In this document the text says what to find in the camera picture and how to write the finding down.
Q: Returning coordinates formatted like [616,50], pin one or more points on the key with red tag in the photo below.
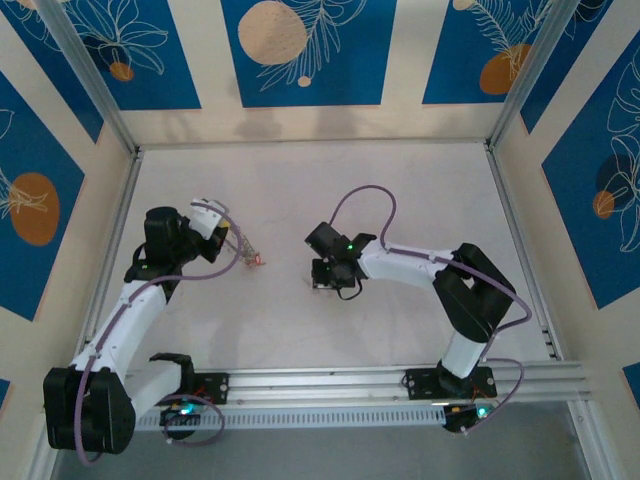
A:
[257,259]

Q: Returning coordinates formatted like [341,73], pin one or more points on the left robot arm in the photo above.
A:
[120,330]

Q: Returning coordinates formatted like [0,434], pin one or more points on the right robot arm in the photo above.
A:
[400,262]

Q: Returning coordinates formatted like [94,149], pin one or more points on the left controller board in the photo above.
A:
[175,415]

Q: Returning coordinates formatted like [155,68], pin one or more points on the controller board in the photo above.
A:
[175,415]
[465,420]

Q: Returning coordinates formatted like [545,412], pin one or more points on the right controller board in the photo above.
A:
[465,420]

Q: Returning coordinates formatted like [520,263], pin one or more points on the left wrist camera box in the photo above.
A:
[205,217]

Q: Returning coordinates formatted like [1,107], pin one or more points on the left aluminium side rail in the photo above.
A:
[116,235]

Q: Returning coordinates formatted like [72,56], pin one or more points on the aluminium side rail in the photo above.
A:
[498,175]
[116,235]

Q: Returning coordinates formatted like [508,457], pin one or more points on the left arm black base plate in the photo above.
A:
[215,387]

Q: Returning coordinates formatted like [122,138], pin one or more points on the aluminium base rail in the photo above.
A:
[320,387]

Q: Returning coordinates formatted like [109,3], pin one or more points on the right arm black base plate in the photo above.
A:
[420,385]

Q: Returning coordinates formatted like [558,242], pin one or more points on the right aluminium side rail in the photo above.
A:
[498,175]

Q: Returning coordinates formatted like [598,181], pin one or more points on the left aluminium frame post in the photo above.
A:
[85,70]

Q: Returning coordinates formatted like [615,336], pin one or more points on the aluminium frame post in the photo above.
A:
[530,70]
[85,70]

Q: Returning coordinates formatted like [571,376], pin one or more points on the right aluminium frame post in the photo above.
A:
[530,70]

